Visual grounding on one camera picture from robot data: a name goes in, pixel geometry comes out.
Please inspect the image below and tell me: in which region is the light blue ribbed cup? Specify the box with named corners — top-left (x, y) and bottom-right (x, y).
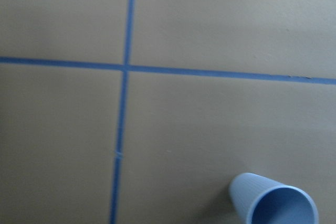
top-left (228, 173), bottom-right (319, 223)

